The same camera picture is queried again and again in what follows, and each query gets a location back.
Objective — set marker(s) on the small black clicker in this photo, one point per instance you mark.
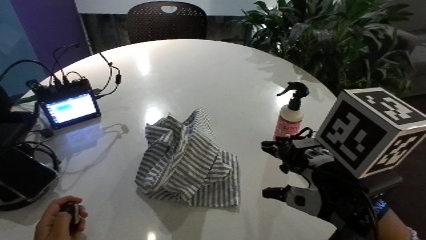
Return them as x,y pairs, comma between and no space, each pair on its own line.
72,213

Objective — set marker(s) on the pink spray bottle black nozzle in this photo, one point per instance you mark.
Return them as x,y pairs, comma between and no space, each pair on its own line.
289,116

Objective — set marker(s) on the flat black case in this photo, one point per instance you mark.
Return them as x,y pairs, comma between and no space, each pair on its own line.
22,180

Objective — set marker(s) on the white cube of black markers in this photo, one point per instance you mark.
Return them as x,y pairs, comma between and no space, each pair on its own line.
354,140

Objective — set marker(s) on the grey striped cloth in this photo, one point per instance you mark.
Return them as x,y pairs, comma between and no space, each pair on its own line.
187,160

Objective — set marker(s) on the black bag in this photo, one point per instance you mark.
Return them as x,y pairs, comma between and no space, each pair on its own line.
14,123

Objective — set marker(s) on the small black screen device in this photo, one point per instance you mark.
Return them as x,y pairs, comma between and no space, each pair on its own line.
71,108

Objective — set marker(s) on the green leafy plant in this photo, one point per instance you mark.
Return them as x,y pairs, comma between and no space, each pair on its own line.
337,40

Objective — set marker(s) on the black perforated chair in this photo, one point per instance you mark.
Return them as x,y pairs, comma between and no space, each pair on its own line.
167,23

